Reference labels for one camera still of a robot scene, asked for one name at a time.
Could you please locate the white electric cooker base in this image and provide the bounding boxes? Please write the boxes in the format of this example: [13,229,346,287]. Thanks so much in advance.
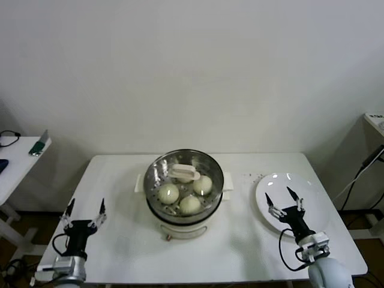
[146,191,224,242]

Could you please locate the tangled black floor cables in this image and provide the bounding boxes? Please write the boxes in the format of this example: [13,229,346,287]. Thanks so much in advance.
[0,257,28,288]

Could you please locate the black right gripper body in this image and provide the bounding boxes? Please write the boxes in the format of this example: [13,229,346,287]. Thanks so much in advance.
[280,205,317,241]

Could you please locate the white round plate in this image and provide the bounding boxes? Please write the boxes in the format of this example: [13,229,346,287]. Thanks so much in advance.
[254,172,331,239]

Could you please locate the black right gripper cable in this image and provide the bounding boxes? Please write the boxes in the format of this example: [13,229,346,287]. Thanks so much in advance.
[278,228,310,272]

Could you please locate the steel steamer basket white handles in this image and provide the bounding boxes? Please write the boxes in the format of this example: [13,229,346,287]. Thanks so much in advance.
[134,149,235,224]

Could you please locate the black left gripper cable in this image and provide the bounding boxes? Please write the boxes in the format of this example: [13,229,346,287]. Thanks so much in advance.
[52,233,70,257]

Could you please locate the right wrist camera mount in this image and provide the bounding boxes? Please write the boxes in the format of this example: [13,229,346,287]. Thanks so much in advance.
[295,230,331,262]

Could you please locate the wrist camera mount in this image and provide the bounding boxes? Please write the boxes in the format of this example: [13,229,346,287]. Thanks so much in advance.
[35,255,76,281]
[295,230,331,262]

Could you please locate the black hanging power cable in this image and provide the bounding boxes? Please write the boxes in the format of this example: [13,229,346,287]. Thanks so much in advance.
[341,166,365,211]

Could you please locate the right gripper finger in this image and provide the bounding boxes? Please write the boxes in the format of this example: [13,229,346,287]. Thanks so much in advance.
[286,186,306,212]
[264,193,286,217]

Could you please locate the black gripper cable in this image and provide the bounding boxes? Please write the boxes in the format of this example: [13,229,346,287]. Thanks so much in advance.
[52,233,70,257]
[278,228,310,272]

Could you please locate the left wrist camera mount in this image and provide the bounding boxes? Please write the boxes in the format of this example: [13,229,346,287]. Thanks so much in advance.
[35,255,76,281]

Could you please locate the black cable with plug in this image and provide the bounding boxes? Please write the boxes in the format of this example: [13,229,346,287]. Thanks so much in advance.
[0,130,21,148]

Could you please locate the glass lid with white handle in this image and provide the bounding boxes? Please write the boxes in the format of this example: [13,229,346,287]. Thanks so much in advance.
[144,149,225,217]

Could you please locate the black plug with white cable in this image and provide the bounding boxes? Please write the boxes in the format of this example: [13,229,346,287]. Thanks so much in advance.
[333,144,384,201]

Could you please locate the white side table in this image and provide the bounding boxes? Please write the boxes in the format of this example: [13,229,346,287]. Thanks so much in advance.
[0,136,52,256]

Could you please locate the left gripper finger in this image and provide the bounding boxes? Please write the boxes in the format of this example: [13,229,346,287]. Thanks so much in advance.
[59,197,76,230]
[89,197,108,229]

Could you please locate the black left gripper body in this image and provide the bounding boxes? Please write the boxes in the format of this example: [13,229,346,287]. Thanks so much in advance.
[64,220,96,257]

